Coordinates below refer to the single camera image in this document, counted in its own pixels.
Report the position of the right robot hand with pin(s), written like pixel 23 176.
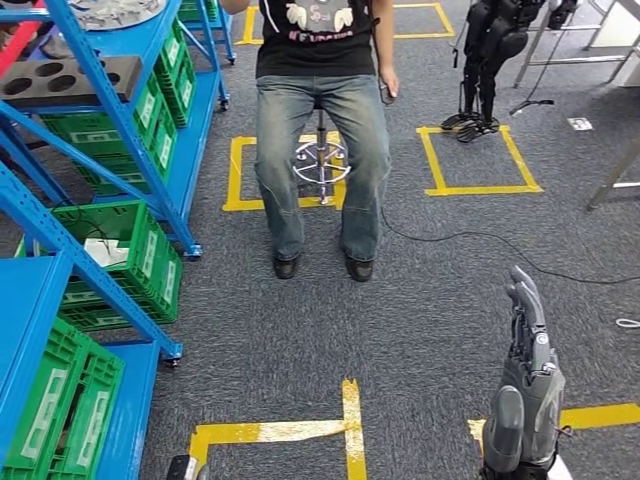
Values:
pixel 530 411

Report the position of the black handheld controller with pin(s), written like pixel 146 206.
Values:
pixel 386 91

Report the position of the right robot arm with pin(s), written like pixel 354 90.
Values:
pixel 560 472

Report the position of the blue steel shelf rack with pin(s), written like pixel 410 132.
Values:
pixel 25 318
pixel 200 146

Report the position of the white part in crate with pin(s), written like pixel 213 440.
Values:
pixel 107 253

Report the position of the yellow floor tape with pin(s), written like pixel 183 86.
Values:
pixel 600 416

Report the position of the steel table leg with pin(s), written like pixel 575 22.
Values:
pixel 612 175

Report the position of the white floor socket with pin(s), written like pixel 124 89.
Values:
pixel 580 124

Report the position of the black stand foot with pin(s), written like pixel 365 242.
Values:
pixel 532 104

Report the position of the chrome base stool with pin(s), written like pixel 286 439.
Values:
pixel 320 166

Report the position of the black humanoid robot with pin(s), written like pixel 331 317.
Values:
pixel 492 40

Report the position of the person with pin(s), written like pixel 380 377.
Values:
pixel 285 132

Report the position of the black foam tray holes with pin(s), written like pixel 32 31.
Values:
pixel 115 76

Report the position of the grey plastic hubcap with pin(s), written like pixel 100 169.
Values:
pixel 115 13

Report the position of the red strip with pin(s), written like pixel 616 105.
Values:
pixel 20 40

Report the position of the steel support frame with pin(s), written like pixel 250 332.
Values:
pixel 575 61

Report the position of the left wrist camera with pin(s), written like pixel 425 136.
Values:
pixel 186 469

